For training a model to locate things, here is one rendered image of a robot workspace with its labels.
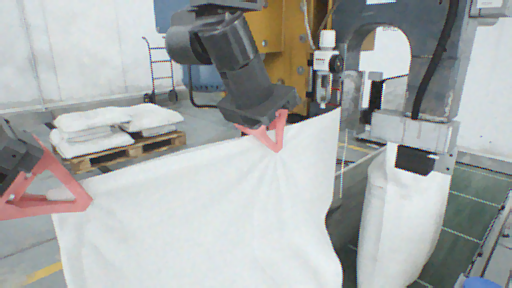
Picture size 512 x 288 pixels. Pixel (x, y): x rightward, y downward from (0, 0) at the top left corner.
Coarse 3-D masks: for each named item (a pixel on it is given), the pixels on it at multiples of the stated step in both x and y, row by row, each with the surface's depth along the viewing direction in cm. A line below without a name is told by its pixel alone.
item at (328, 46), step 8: (328, 32) 59; (320, 40) 61; (328, 40) 60; (320, 48) 61; (328, 48) 60; (336, 48) 63; (344, 48) 61; (320, 56) 61; (328, 56) 60; (344, 56) 62; (320, 64) 61; (328, 64) 60; (344, 64) 62; (320, 72) 62; (328, 72) 62
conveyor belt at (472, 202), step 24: (456, 168) 204; (456, 192) 172; (480, 192) 172; (504, 192) 172; (456, 216) 150; (480, 216) 149; (456, 240) 132; (480, 240) 132; (432, 264) 118; (456, 264) 118
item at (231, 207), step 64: (320, 128) 53; (64, 192) 29; (128, 192) 33; (192, 192) 38; (256, 192) 46; (320, 192) 59; (64, 256) 30; (128, 256) 35; (192, 256) 41; (256, 256) 50; (320, 256) 56
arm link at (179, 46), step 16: (192, 0) 34; (208, 0) 32; (224, 0) 33; (256, 0) 37; (176, 16) 40; (192, 16) 38; (176, 32) 39; (176, 48) 40; (192, 48) 38; (192, 64) 41; (208, 64) 40
